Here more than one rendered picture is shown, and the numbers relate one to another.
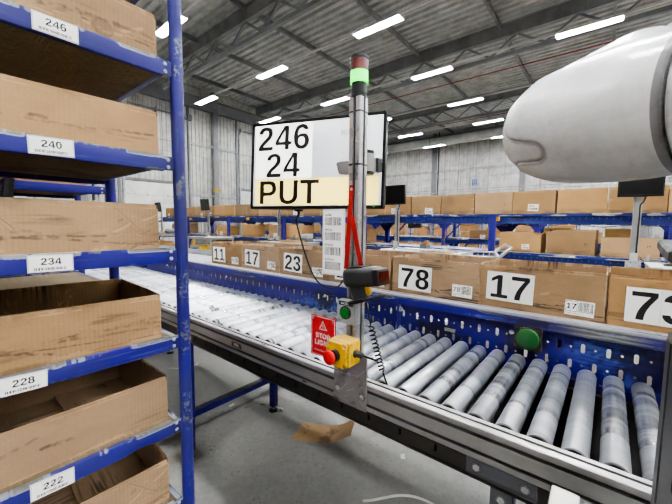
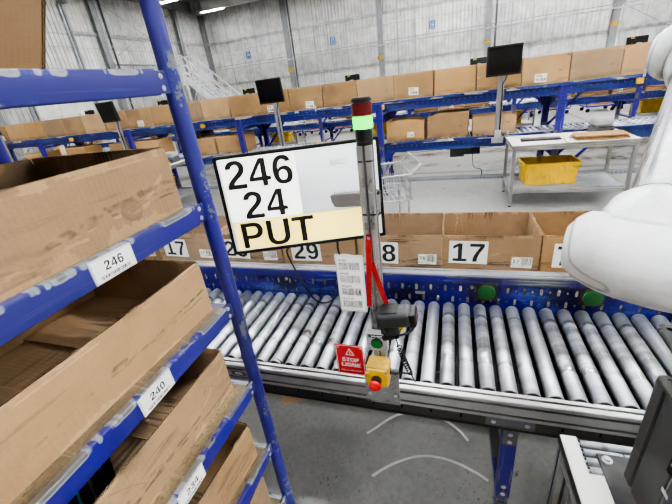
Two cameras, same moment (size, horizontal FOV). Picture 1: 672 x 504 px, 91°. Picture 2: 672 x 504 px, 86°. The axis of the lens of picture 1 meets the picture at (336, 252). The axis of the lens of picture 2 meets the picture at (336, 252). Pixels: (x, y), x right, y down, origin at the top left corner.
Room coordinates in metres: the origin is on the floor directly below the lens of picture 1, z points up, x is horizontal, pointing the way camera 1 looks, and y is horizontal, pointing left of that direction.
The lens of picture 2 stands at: (0.11, 0.36, 1.70)
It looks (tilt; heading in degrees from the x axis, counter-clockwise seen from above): 25 degrees down; 340
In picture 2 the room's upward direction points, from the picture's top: 7 degrees counter-clockwise
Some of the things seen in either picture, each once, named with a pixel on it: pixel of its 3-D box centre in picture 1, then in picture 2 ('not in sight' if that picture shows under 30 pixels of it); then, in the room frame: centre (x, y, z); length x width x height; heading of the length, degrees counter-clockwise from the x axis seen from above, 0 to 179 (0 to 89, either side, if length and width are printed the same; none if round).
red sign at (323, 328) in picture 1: (330, 338); (359, 360); (0.98, 0.01, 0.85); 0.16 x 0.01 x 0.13; 51
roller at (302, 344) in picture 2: (321, 333); (311, 328); (1.41, 0.06, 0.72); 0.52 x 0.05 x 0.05; 141
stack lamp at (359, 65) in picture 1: (359, 72); (362, 115); (0.96, -0.06, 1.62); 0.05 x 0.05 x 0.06
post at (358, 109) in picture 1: (355, 256); (376, 293); (0.96, -0.06, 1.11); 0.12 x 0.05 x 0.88; 51
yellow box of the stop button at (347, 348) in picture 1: (352, 355); (389, 374); (0.89, -0.05, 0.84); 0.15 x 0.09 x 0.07; 51
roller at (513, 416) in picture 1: (525, 392); (501, 345); (0.91, -0.55, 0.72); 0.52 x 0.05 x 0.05; 141
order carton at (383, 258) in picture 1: (372, 267); (326, 238); (1.79, -0.20, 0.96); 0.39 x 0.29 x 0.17; 50
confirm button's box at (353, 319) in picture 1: (348, 311); (377, 340); (0.93, -0.04, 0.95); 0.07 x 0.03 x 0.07; 51
